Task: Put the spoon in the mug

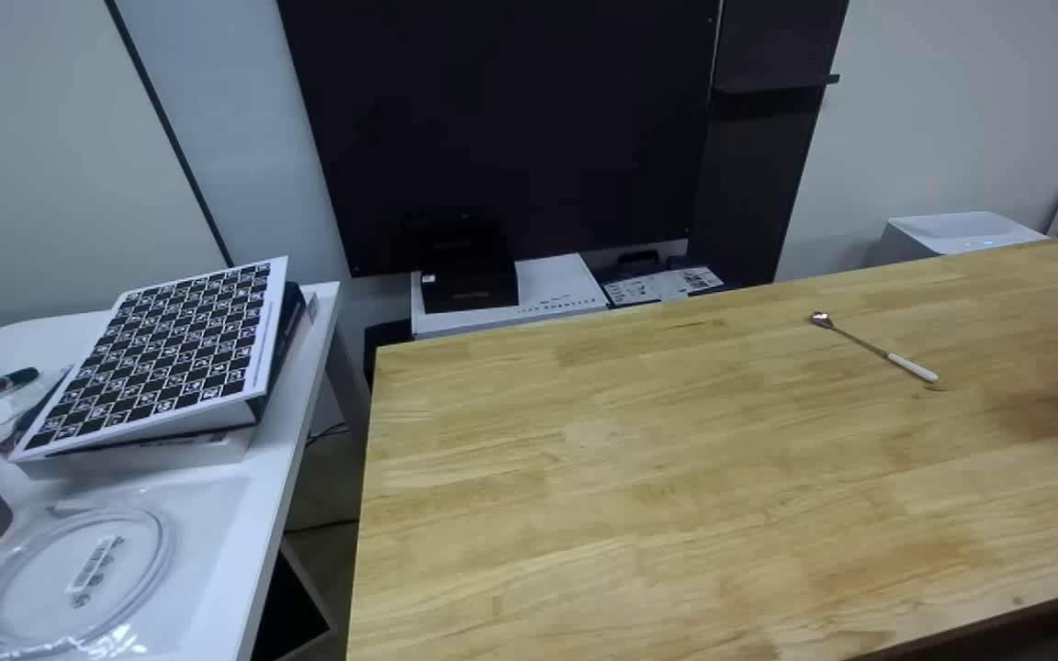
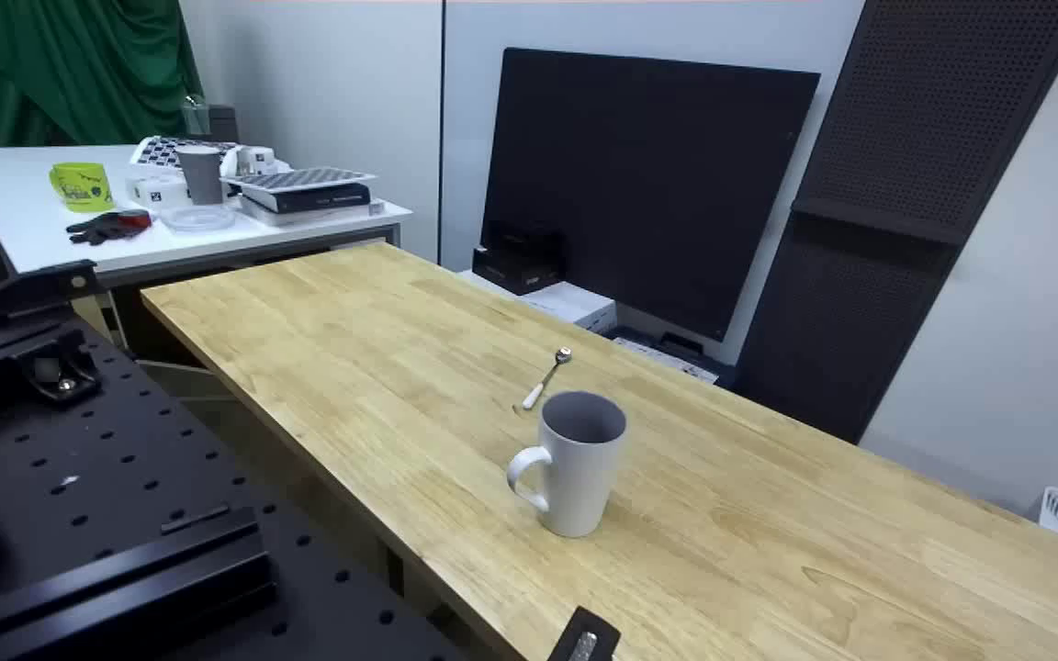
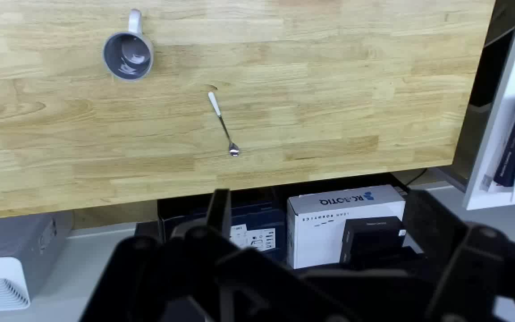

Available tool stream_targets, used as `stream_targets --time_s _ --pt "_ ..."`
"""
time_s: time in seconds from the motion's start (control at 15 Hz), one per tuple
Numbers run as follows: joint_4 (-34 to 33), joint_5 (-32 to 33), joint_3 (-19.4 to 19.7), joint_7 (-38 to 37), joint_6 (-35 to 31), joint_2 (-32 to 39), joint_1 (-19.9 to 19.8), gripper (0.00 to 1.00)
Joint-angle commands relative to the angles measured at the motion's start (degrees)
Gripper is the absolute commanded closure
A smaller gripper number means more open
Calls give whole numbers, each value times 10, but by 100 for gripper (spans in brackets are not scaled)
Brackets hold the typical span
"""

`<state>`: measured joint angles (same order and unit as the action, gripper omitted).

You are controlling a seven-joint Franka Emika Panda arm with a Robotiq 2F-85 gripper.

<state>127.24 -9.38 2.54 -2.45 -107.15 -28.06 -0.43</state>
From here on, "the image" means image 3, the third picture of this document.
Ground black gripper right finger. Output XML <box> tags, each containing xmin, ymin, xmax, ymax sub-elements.
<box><xmin>405</xmin><ymin>190</ymin><xmax>515</xmax><ymax>322</ymax></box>

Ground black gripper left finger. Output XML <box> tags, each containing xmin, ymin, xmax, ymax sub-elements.
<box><xmin>81</xmin><ymin>189</ymin><xmax>355</xmax><ymax>322</ymax></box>

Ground metal spoon with white handle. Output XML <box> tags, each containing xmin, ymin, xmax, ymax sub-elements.
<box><xmin>206</xmin><ymin>90</ymin><xmax>244</xmax><ymax>160</ymax></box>

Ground white mug with grey inside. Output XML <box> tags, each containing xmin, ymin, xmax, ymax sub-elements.
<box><xmin>101</xmin><ymin>8</ymin><xmax>156</xmax><ymax>85</ymax></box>

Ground dark blue box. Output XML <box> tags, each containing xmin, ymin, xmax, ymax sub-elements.
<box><xmin>160</xmin><ymin>199</ymin><xmax>290</xmax><ymax>266</ymax></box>

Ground small black box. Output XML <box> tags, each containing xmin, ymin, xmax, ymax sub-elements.
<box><xmin>339</xmin><ymin>216</ymin><xmax>408</xmax><ymax>267</ymax></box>

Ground white cardboard box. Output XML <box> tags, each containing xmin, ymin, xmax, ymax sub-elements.
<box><xmin>285</xmin><ymin>185</ymin><xmax>408</xmax><ymax>273</ymax></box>

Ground white vented appliance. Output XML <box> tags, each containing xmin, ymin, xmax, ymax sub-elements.
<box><xmin>0</xmin><ymin>214</ymin><xmax>76</xmax><ymax>317</ymax></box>

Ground white side table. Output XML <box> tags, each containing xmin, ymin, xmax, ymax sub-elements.
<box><xmin>462</xmin><ymin>0</ymin><xmax>515</xmax><ymax>214</ymax></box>

